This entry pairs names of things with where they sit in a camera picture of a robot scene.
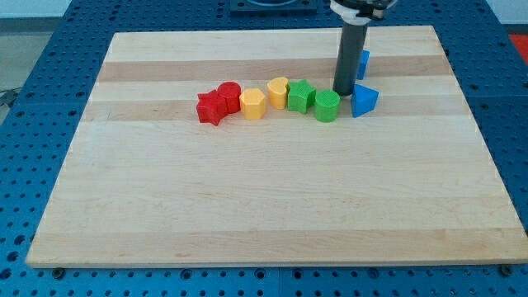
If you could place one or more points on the robot arm flange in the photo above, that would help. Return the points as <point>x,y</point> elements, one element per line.
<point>361,12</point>

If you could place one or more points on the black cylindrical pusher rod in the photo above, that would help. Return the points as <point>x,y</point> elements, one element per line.
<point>349,58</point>

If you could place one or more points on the yellow hexagon block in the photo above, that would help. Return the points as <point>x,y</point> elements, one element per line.
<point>253,103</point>

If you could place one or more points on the green star block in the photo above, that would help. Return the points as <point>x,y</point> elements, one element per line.
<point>301,96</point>

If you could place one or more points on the blue triangle block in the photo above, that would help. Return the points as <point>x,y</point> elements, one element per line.
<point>363,101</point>

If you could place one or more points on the yellow heart block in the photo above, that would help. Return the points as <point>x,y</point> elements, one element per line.
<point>278,89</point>

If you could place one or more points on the light wooden board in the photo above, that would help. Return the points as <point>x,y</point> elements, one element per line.
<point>145,184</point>

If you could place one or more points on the blue cube block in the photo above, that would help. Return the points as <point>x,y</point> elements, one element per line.
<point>365,56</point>

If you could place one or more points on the red cylinder block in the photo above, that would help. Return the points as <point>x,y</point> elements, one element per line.
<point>230,92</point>

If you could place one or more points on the green cylinder block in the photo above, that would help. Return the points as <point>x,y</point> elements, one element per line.
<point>326,106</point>

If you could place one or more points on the red star block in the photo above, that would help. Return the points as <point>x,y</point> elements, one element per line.
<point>211,108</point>

